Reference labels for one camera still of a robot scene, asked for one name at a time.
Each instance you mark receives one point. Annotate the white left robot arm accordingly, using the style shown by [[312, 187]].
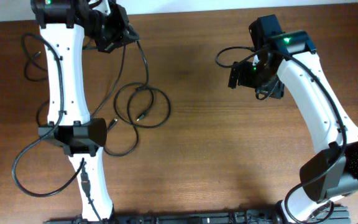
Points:
[[63, 27]]

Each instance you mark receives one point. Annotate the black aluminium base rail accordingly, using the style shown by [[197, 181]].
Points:
[[197, 217]]

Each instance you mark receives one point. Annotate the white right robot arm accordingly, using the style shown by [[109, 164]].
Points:
[[282, 61]]

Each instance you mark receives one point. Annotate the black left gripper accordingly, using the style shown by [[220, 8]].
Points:
[[123, 35]]

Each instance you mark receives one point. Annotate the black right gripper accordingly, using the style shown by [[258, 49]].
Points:
[[273, 89]]

